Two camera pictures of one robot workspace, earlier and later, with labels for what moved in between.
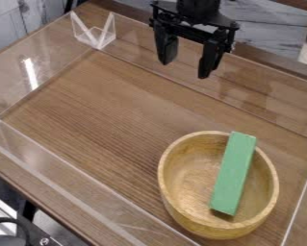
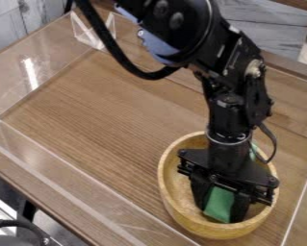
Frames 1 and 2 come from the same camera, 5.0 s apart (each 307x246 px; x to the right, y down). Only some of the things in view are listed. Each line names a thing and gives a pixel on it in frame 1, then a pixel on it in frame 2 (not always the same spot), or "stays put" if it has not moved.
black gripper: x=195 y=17 to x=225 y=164
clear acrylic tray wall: x=63 y=192 stays put
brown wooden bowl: x=187 y=170 stays put
